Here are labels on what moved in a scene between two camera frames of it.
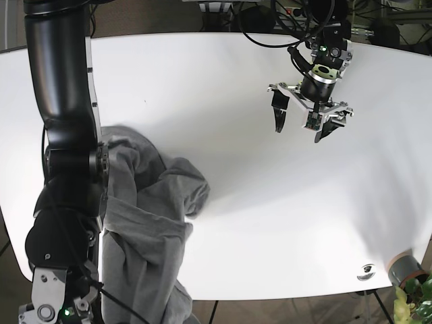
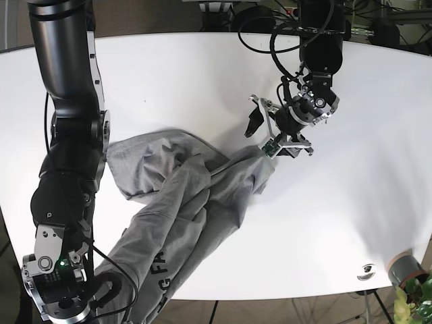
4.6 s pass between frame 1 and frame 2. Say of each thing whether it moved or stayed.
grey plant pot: stayed
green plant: stayed
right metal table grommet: stayed
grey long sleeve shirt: moved
